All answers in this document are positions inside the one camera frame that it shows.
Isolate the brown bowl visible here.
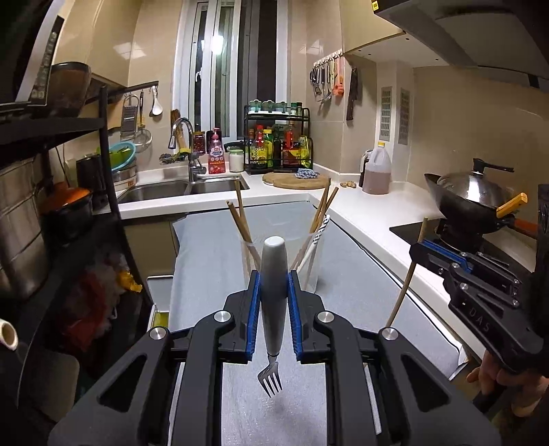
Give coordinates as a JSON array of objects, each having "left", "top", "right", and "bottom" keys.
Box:
[{"left": 49, "top": 62, "right": 93, "bottom": 117}]

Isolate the black wok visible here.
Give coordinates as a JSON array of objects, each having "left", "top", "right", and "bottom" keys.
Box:
[{"left": 424, "top": 172, "right": 530, "bottom": 226}]

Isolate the black gas stove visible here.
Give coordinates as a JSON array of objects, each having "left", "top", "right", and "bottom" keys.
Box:
[{"left": 390, "top": 218, "right": 542, "bottom": 277}]

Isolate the row of spice jars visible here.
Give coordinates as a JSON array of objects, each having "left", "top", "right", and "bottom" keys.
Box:
[{"left": 248, "top": 100, "right": 303, "bottom": 116}]

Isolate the range hood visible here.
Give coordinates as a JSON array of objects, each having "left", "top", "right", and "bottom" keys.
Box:
[{"left": 373, "top": 0, "right": 549, "bottom": 89}]

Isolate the grey cloth mat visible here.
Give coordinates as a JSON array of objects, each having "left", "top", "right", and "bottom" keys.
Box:
[{"left": 169, "top": 201, "right": 462, "bottom": 446}]

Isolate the black microwave oven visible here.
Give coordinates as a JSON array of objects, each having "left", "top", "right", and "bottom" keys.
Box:
[{"left": 0, "top": 0, "right": 66, "bottom": 109}]

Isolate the steel kitchen sink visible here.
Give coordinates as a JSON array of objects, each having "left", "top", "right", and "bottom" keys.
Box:
[{"left": 118, "top": 178, "right": 250, "bottom": 205}]

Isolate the row of sauce bottles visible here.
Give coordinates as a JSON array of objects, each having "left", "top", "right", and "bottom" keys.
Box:
[{"left": 246, "top": 124, "right": 312, "bottom": 171}]

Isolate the pink dish soap bottle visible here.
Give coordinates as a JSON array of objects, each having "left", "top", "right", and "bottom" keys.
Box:
[{"left": 208, "top": 128, "right": 227, "bottom": 175}]

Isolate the chrome faucet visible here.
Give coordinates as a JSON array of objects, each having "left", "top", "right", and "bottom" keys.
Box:
[{"left": 168, "top": 118, "right": 207, "bottom": 183}]

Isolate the steel wok lid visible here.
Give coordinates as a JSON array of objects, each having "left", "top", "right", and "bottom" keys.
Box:
[{"left": 436, "top": 159, "right": 515, "bottom": 206}]

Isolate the cooking oil jug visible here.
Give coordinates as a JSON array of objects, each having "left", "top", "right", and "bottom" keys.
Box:
[{"left": 362, "top": 141, "right": 394, "bottom": 196}]

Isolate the wall vent grille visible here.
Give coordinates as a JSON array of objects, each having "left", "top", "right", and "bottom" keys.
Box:
[
  {"left": 379, "top": 87, "right": 394, "bottom": 142},
  {"left": 399, "top": 89, "right": 411, "bottom": 145}
]

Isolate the person's right hand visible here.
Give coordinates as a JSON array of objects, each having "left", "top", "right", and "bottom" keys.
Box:
[{"left": 467, "top": 352, "right": 545, "bottom": 419}]

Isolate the black pot with orange lid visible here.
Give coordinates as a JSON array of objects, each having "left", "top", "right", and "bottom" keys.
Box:
[{"left": 43, "top": 182, "right": 95, "bottom": 233}]

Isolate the white ceramic cup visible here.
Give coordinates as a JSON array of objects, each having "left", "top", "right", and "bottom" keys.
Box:
[{"left": 0, "top": 319, "right": 20, "bottom": 351}]

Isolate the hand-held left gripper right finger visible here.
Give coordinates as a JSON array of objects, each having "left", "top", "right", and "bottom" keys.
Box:
[{"left": 288, "top": 270, "right": 501, "bottom": 446}]

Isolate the black metal shelf rack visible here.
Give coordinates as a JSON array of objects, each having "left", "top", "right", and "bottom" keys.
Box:
[{"left": 0, "top": 81, "right": 159, "bottom": 331}]

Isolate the white framed window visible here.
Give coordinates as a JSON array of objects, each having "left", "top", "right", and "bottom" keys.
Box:
[{"left": 174, "top": 0, "right": 297, "bottom": 147}]

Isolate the hanging cleaver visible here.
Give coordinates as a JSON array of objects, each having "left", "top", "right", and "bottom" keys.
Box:
[{"left": 346, "top": 66, "right": 360, "bottom": 123}]

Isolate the clear glass cup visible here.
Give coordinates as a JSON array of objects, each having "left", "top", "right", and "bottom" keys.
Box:
[{"left": 240, "top": 234, "right": 325, "bottom": 295}]

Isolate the white-handled metal fork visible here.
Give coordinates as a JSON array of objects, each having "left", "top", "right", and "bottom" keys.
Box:
[{"left": 256, "top": 236, "right": 289, "bottom": 398}]

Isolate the black spice rack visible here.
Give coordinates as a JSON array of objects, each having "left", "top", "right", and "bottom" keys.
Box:
[{"left": 244, "top": 101, "right": 312, "bottom": 175}]

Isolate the white spoon with striped handle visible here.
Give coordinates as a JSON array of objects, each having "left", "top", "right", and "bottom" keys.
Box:
[{"left": 292, "top": 214, "right": 331, "bottom": 272}]

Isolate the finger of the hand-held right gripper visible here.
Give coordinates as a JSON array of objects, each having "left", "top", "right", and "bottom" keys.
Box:
[
  {"left": 443, "top": 262, "right": 521, "bottom": 310},
  {"left": 409, "top": 240, "right": 522, "bottom": 286}
]

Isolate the wooden-handled spatula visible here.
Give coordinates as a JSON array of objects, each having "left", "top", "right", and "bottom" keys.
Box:
[{"left": 497, "top": 193, "right": 528, "bottom": 218}]

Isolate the metal grater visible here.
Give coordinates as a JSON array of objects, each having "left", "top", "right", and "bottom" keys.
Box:
[{"left": 120, "top": 95, "right": 139, "bottom": 140}]

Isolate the wooden chopstick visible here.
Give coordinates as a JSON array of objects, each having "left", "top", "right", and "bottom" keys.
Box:
[
  {"left": 226, "top": 200, "right": 262, "bottom": 269},
  {"left": 305, "top": 177, "right": 332, "bottom": 277},
  {"left": 385, "top": 216, "right": 429, "bottom": 330},
  {"left": 292, "top": 186, "right": 339, "bottom": 270},
  {"left": 234, "top": 179, "right": 256, "bottom": 243}
]

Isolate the round wooden cutting board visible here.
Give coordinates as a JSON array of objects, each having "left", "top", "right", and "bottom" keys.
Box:
[{"left": 262, "top": 171, "right": 331, "bottom": 190}]

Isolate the yellow plastic bag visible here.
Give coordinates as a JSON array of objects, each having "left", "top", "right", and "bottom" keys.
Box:
[{"left": 118, "top": 268, "right": 143, "bottom": 293}]

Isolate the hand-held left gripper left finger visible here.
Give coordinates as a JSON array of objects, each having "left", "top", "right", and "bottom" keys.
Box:
[{"left": 47, "top": 270, "right": 261, "bottom": 446}]

